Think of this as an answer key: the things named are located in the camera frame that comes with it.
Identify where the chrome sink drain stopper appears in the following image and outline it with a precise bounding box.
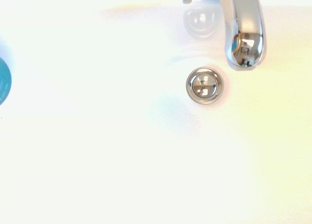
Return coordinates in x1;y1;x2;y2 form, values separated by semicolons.
185;67;224;104

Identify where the white ceramic sink basin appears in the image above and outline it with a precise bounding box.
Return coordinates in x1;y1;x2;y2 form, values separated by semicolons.
0;0;312;224

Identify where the chrome faucet spout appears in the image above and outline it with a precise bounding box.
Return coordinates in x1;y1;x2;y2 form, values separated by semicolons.
214;0;267;71

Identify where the teal round container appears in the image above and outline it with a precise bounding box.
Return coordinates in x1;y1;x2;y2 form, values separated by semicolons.
0;57;12;106

